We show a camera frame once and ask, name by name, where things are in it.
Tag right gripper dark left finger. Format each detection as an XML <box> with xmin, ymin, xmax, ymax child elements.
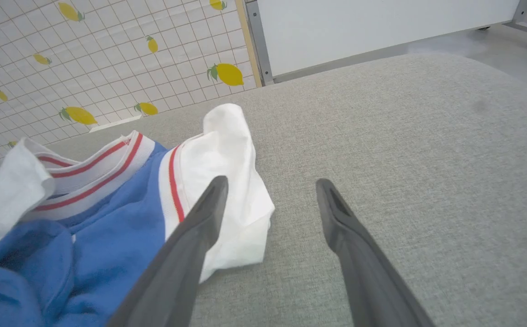
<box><xmin>107</xmin><ymin>176</ymin><xmax>229</xmax><ymax>327</ymax></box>

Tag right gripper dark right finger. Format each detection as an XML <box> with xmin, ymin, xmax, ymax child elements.
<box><xmin>315</xmin><ymin>178</ymin><xmax>436</xmax><ymax>327</ymax></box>

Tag grey fabric sofa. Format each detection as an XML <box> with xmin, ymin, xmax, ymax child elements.
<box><xmin>0</xmin><ymin>52</ymin><xmax>527</xmax><ymax>327</ymax></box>

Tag lemon print partition screen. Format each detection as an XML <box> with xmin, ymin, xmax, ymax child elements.
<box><xmin>0</xmin><ymin>0</ymin><xmax>274</xmax><ymax>165</ymax></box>

